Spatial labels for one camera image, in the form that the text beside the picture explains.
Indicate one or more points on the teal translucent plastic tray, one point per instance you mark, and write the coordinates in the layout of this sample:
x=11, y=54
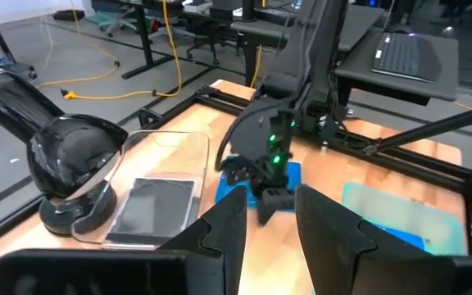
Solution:
x=400, y=205

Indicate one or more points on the black CD jewel case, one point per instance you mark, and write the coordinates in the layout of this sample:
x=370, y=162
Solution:
x=154, y=209

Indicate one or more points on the black diagonal strut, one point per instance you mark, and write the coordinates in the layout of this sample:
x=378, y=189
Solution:
x=432, y=129

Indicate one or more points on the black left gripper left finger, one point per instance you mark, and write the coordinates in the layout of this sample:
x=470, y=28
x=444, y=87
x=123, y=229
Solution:
x=219, y=254

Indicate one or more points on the black barcode scanner on stand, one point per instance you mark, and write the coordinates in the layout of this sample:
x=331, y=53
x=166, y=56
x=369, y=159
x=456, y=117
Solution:
x=72, y=160

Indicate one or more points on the black aluminium table frame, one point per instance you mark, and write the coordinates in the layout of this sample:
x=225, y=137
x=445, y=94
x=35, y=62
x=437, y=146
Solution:
x=424, y=166

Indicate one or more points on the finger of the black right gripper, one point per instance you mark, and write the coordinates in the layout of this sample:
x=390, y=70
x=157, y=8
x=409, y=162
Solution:
x=277, y=201

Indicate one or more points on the blue Blu-ray case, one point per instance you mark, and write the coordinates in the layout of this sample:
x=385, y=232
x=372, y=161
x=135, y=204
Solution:
x=230, y=194
x=408, y=241

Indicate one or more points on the black chair base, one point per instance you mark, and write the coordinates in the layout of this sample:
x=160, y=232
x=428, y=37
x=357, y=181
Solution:
x=205, y=41

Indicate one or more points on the office chair with wheels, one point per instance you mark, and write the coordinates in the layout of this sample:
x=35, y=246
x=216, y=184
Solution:
x=113, y=20

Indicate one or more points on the black wheeled stand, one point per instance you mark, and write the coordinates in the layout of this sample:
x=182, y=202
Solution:
x=14, y=67

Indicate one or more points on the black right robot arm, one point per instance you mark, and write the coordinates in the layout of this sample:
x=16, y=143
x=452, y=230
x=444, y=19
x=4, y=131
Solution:
x=314, y=49

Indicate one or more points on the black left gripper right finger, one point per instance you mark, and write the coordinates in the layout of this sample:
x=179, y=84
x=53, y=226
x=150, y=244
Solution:
x=334, y=254

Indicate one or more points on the black desk foot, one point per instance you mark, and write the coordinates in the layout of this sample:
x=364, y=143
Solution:
x=143, y=37

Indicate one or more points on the black flat box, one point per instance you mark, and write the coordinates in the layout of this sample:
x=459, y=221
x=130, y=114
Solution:
x=68, y=15

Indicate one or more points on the black computer keyboard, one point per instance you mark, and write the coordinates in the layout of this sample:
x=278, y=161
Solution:
x=408, y=57

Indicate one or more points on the dark grey desk top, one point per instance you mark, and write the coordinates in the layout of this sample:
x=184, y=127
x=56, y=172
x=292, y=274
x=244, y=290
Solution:
x=450, y=78
x=365, y=22

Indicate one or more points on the clear plastic bin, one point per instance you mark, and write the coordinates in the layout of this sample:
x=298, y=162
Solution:
x=170, y=151

